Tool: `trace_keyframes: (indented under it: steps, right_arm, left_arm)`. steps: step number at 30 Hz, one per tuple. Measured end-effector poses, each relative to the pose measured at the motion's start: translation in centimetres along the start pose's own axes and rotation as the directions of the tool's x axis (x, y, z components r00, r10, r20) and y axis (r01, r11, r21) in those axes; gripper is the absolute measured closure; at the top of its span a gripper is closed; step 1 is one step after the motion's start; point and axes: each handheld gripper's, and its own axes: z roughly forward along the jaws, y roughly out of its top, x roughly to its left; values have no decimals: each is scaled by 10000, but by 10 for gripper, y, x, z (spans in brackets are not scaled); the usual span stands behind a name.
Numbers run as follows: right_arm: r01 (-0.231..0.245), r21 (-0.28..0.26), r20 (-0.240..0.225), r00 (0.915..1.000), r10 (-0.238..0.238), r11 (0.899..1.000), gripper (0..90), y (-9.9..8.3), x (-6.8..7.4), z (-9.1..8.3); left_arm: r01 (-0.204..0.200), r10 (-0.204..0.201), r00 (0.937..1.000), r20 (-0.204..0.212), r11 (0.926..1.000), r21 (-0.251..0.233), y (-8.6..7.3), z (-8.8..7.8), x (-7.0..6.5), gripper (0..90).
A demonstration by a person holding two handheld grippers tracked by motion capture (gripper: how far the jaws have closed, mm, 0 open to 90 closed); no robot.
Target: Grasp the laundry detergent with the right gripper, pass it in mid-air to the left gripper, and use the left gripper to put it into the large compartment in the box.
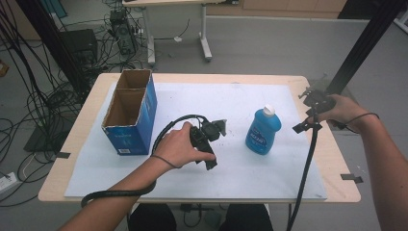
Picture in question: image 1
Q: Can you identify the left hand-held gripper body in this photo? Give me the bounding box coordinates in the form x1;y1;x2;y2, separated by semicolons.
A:
189;118;223;171

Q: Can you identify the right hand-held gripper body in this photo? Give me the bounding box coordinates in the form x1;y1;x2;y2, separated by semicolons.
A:
302;89;337;117

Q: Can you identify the blue bottle with white cap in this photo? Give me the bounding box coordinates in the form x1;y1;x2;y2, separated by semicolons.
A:
244;104;283;156

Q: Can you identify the blue cardboard box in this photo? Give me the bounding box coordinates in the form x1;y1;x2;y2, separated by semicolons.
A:
101;68;159;156

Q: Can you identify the person's left hand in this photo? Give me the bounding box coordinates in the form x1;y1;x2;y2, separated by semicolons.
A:
152;121;217;169

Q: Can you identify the person's right hand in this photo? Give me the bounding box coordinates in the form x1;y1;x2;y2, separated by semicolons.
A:
307;93;366;134

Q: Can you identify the white mat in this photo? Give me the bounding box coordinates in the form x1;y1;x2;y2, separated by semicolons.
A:
64;82;328;202

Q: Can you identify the white desk with metal legs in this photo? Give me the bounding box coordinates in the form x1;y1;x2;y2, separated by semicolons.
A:
122;0;241;67

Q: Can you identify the person's right leg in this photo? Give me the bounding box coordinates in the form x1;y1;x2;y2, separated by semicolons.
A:
218;203;274;231

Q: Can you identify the person's leg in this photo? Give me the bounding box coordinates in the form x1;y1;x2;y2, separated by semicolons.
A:
127;203;178;231
218;203;274;231

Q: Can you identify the person's left leg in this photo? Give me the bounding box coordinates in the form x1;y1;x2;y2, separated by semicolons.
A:
127;203;178;231

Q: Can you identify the black computer tower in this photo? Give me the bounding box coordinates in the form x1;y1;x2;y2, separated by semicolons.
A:
109;9;138;56

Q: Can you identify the black equipment box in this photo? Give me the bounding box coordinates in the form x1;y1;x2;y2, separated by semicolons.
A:
59;29;99;65

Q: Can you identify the white power strip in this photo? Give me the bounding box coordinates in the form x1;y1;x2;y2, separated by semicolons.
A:
0;171;22;195

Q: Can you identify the thick black right gripper cable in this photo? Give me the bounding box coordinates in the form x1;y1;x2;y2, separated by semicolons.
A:
286;107;321;231

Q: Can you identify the thin black wrist cord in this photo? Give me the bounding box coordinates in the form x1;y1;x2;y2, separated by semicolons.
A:
336;112;380;133
149;154;181;169

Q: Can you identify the black metal post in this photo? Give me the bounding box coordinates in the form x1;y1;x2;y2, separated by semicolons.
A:
14;0;91;94
324;0;408;96

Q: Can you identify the black cable under table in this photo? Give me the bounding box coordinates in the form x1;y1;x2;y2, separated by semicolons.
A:
178;203;223;229

